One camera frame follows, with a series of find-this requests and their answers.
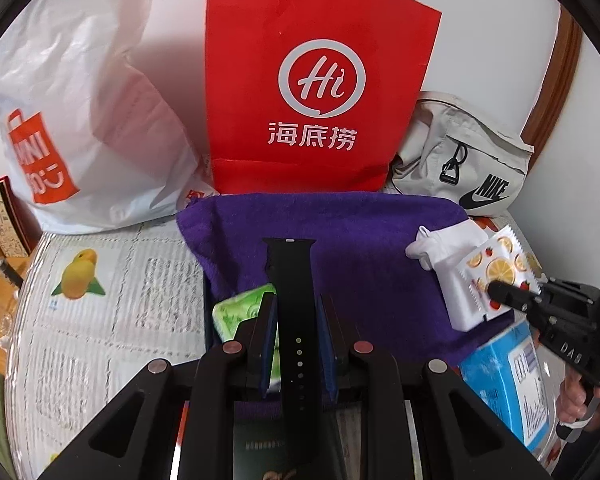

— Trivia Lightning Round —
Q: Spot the white plastic shopping bag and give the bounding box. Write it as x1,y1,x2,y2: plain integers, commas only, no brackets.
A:
0,0,216,233

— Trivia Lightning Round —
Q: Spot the light green cartoon packet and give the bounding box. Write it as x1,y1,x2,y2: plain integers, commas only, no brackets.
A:
212,284,276,391

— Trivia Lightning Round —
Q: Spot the small black device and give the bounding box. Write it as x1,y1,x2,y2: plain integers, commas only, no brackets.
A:
0,257,26,288

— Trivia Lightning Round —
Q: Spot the grey waist bag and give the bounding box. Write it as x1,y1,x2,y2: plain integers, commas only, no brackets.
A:
390,91,536,211

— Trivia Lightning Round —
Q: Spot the purple towel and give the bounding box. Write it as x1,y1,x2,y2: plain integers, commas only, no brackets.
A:
176,191,521,413

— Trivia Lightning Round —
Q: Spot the blue tissue pack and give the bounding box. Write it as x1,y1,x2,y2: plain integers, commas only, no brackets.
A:
460,321,551,453

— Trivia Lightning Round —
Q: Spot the black watch strap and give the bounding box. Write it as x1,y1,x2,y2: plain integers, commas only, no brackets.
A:
262,237,317,471

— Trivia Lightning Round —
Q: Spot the dark green gold box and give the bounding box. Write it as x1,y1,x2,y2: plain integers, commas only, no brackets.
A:
232,410,287,480

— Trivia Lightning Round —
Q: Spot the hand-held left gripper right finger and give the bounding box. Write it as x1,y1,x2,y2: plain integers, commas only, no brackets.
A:
316,292,556,480

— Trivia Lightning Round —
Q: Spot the white sock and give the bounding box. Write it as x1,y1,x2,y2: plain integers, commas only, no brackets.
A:
405,220,513,332

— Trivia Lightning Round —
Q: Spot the fruit print packet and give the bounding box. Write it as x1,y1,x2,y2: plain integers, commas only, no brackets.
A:
452,225,546,323

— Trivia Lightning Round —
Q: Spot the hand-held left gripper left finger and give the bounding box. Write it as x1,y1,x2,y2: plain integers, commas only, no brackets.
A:
35,290,281,480

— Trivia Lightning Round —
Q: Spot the brown wooden door frame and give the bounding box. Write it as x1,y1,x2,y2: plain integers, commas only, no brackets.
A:
522,2,588,148

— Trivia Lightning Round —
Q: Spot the red paper bag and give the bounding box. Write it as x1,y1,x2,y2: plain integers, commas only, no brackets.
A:
203,0,442,196

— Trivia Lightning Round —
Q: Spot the person's right hand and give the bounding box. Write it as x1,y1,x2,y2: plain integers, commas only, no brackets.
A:
560,374,600,423

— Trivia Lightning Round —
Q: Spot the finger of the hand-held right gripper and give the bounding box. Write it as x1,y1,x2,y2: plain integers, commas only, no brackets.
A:
487,199,600,319

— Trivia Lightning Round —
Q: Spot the patterned flat box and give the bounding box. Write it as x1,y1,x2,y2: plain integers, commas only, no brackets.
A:
0,176,33,261

